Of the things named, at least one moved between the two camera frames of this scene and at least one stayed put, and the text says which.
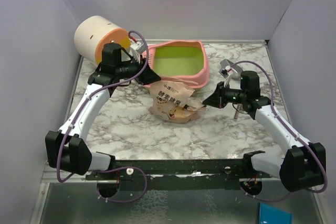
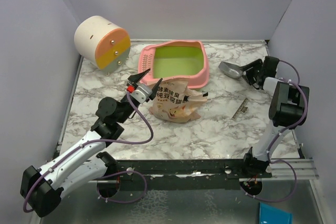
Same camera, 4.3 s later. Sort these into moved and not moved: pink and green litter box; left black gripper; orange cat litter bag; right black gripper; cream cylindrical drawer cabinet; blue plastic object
Moved: left black gripper; orange cat litter bag; right black gripper
Not moved: pink and green litter box; cream cylindrical drawer cabinet; blue plastic object
